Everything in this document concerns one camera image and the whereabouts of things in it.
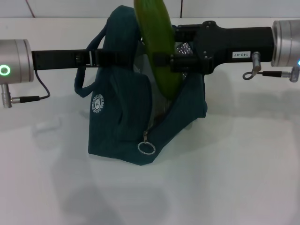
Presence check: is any dark teal insulated lunch bag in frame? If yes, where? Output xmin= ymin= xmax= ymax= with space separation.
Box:
xmin=74 ymin=5 xmax=208 ymax=166

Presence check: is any green cucumber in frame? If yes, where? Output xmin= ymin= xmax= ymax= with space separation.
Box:
xmin=133 ymin=0 xmax=183 ymax=100

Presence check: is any metal zipper pull ring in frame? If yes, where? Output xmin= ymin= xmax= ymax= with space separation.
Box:
xmin=137 ymin=130 xmax=157 ymax=156

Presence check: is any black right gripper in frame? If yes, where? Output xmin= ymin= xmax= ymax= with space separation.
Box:
xmin=152 ymin=20 xmax=274 ymax=75

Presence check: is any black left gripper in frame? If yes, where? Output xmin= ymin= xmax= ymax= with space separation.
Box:
xmin=31 ymin=48 xmax=135 ymax=71

